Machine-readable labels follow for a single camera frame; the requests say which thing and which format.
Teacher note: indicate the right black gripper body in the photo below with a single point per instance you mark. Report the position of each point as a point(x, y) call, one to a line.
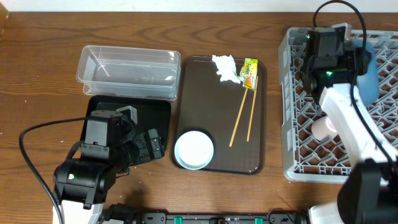
point(347, 61)

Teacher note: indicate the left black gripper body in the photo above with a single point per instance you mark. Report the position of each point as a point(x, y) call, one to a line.
point(143, 154)

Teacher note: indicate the blue plate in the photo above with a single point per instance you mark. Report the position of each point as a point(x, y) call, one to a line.
point(367, 83)

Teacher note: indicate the pink cup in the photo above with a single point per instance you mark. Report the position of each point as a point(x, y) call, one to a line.
point(323, 128)

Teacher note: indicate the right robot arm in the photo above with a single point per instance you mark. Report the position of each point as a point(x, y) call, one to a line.
point(341, 75)

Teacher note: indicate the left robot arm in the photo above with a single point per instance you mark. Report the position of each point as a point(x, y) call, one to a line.
point(109, 149)

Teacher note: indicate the grey dishwasher rack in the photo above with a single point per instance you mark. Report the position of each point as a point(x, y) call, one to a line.
point(306, 159)

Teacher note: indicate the black plastic tray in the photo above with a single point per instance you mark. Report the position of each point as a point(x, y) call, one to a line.
point(151, 114)

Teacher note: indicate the light blue rice bowl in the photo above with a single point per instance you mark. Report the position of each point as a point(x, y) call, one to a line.
point(194, 150)

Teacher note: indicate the clear plastic bin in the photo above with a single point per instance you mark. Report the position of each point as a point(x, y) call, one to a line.
point(129, 72)

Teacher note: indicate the yellow green snack wrapper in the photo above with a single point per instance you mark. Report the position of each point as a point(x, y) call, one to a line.
point(249, 73)

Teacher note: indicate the brown serving tray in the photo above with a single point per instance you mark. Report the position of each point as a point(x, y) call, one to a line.
point(208, 105)

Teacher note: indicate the crumpled white tissue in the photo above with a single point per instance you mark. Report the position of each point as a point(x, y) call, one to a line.
point(226, 68)

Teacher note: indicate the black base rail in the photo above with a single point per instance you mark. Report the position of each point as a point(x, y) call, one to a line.
point(202, 218)

